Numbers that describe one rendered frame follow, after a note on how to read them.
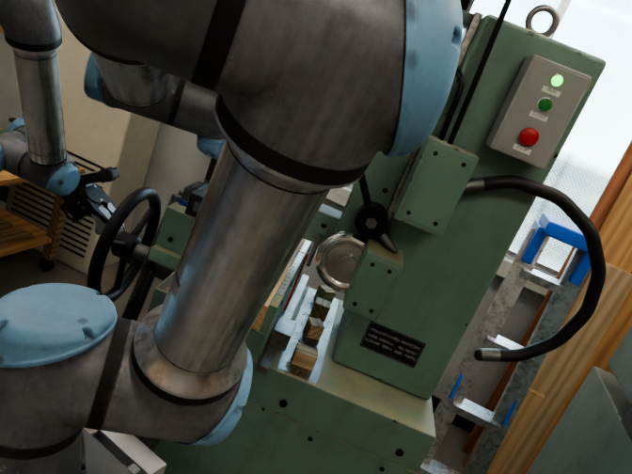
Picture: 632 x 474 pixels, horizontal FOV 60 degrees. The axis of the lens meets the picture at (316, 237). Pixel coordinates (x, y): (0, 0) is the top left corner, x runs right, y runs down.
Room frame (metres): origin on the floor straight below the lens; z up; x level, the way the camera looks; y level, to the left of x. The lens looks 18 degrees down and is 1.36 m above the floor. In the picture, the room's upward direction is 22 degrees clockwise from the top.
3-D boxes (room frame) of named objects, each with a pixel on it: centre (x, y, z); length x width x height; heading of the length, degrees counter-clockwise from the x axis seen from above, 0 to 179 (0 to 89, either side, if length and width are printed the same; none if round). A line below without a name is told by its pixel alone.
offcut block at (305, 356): (0.97, -0.07, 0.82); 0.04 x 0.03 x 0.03; 95
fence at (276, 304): (1.14, 0.01, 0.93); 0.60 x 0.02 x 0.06; 179
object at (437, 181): (0.98, -0.16, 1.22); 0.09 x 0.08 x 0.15; 89
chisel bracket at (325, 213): (1.13, 0.03, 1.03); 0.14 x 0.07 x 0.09; 89
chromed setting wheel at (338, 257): (1.00, -0.07, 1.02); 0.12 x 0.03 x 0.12; 89
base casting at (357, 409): (1.13, -0.07, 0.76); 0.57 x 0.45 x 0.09; 89
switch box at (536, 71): (0.98, -0.26, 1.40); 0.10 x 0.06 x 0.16; 89
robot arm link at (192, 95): (0.71, 0.17, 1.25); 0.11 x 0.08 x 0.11; 108
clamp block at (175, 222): (1.15, 0.24, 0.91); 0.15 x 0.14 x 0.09; 179
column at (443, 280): (1.13, -0.24, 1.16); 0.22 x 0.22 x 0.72; 89
